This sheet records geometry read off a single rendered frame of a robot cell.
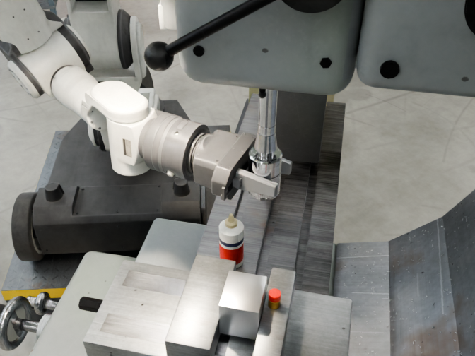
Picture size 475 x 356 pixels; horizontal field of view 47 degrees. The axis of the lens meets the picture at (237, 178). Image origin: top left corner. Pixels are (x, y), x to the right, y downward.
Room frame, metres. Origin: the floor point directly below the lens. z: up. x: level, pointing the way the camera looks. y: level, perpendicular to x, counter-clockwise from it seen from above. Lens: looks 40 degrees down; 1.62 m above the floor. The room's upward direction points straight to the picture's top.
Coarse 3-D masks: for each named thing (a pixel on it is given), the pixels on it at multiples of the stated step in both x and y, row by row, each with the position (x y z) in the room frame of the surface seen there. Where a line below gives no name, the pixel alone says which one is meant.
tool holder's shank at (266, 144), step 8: (272, 96) 0.59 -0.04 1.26; (264, 104) 0.59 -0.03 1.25; (272, 104) 0.59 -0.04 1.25; (264, 112) 0.59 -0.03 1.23; (272, 112) 0.59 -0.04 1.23; (264, 120) 0.59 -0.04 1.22; (272, 120) 0.59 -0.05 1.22; (264, 128) 0.59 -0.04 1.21; (272, 128) 0.59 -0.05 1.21; (264, 136) 0.59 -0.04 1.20; (272, 136) 0.59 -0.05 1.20; (256, 144) 0.60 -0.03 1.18; (264, 144) 0.59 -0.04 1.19; (272, 144) 0.59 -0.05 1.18; (264, 152) 0.59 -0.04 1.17; (272, 152) 0.59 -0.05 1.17
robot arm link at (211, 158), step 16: (176, 128) 0.65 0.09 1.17; (192, 128) 0.65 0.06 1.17; (208, 128) 0.68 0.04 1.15; (160, 144) 0.63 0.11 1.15; (176, 144) 0.63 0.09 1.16; (192, 144) 0.63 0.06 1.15; (208, 144) 0.63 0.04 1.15; (224, 144) 0.64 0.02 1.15; (240, 144) 0.63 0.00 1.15; (160, 160) 0.62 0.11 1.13; (176, 160) 0.61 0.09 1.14; (192, 160) 0.62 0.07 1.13; (208, 160) 0.60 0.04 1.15; (224, 160) 0.59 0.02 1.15; (240, 160) 0.60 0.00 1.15; (176, 176) 0.62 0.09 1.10; (192, 176) 0.63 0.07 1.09; (208, 176) 0.59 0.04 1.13; (224, 176) 0.57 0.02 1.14; (224, 192) 0.56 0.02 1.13
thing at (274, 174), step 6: (252, 168) 0.59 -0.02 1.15; (258, 168) 0.58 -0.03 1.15; (270, 168) 0.58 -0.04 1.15; (276, 168) 0.58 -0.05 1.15; (258, 174) 0.58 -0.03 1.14; (264, 174) 0.58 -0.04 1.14; (270, 174) 0.58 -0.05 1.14; (276, 174) 0.58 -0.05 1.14; (276, 180) 0.58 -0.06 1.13; (252, 192) 0.58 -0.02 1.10; (258, 198) 0.58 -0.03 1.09; (264, 198) 0.58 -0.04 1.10; (270, 198) 0.58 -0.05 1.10
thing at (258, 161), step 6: (252, 150) 0.60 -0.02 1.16; (276, 150) 0.61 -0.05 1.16; (252, 156) 0.59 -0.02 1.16; (258, 156) 0.59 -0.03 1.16; (270, 156) 0.59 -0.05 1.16; (276, 156) 0.59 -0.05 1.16; (252, 162) 0.59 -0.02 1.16; (258, 162) 0.58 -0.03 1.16; (264, 162) 0.58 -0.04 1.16; (270, 162) 0.58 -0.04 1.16; (276, 162) 0.58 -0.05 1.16; (264, 168) 0.58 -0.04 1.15
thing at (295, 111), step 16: (288, 96) 0.90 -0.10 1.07; (304, 96) 0.89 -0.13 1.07; (320, 96) 0.89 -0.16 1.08; (288, 112) 0.90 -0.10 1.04; (304, 112) 0.89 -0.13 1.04; (320, 112) 0.89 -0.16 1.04; (288, 128) 0.90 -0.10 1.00; (304, 128) 0.89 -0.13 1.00; (320, 128) 0.89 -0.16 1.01; (288, 144) 0.90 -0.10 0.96; (304, 144) 0.89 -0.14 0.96; (320, 144) 0.89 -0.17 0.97; (304, 160) 0.89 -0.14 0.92
